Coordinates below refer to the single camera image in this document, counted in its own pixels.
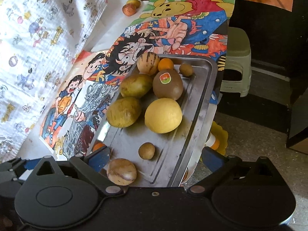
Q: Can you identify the yellow lemon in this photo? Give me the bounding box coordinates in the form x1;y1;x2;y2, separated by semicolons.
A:
144;98;183;134

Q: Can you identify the reddish brown fruit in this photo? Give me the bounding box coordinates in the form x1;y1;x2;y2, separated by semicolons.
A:
122;3;137;17

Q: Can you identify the metal tray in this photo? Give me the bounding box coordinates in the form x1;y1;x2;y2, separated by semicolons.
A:
85;55;219;188

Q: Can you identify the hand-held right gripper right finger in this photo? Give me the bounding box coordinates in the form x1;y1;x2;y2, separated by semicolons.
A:
189;148;281;196

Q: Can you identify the spiky hair cartoon poster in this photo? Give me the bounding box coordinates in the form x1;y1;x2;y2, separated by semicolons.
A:
82;17;229;106

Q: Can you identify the green plastic stool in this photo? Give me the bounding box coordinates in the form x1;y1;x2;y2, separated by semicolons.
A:
218;26;252;98

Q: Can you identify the striped pepino melon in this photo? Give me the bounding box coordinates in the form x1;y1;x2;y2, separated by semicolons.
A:
137;52;160;75

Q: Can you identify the large kiwi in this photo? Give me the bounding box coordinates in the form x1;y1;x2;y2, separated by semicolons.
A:
152;69;184;101

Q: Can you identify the yellow bear cartoon poster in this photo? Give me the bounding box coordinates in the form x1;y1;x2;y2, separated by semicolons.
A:
140;0;236;23

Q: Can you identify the boys cartoon poster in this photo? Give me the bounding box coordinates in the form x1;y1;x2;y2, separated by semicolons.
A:
38;49;110;155

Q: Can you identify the large yellow-green potato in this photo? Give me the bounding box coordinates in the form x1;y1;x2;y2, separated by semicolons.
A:
106;97;142;128
120;73;154;99

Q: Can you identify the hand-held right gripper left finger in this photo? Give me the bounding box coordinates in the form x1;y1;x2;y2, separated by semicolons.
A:
32;147;124;196

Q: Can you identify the printed cartoon blanket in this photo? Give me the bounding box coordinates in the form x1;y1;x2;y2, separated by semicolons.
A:
0;0;108;164

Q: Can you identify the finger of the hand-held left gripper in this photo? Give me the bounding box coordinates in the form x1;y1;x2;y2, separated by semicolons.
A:
0;157;37;185

